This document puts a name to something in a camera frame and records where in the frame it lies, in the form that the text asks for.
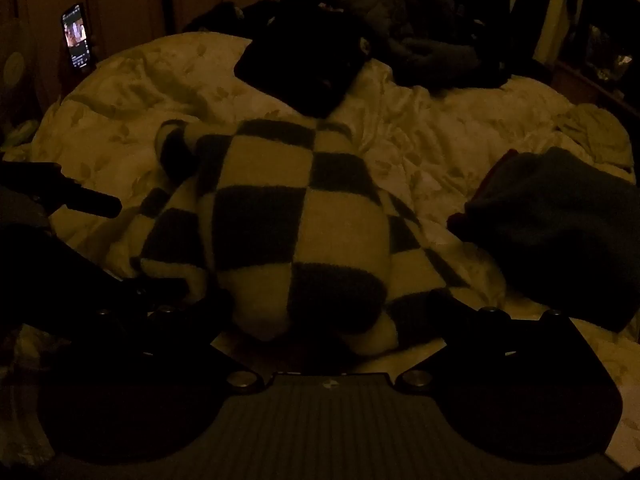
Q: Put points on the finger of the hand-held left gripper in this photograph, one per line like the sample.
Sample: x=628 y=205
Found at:
x=85 y=200
x=145 y=282

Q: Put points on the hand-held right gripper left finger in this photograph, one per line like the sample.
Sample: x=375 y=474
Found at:
x=165 y=332

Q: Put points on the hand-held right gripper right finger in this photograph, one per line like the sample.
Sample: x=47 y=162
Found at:
x=480 y=332

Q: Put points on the checkered fleece blanket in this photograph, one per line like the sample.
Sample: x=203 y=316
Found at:
x=310 y=220

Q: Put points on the small black clothes heap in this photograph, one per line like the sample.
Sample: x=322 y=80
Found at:
x=220 y=17

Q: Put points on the grey fluffy clothes pile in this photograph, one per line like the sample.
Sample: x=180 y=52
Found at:
x=425 y=50

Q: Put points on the hanging dark clothes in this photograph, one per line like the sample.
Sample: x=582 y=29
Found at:
x=530 y=0

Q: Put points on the pale green cloth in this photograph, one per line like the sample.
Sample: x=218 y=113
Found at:
x=20 y=132

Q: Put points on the dark folded garment red trim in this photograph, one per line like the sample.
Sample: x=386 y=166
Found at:
x=550 y=225

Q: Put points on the pale round fan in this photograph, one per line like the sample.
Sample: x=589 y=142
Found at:
x=15 y=67

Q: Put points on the lit smartphone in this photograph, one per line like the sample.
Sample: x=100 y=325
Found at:
x=77 y=35

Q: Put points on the floral cream duvet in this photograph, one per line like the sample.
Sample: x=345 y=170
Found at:
x=425 y=135

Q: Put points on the wooden wardrobe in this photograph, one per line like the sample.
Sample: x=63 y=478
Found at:
x=140 y=0

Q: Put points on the small cream cloth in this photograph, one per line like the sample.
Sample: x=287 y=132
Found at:
x=595 y=130

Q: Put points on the black garment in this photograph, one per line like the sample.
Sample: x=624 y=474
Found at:
x=300 y=60

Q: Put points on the dark wooden cabinet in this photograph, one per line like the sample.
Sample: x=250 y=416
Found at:
x=607 y=45

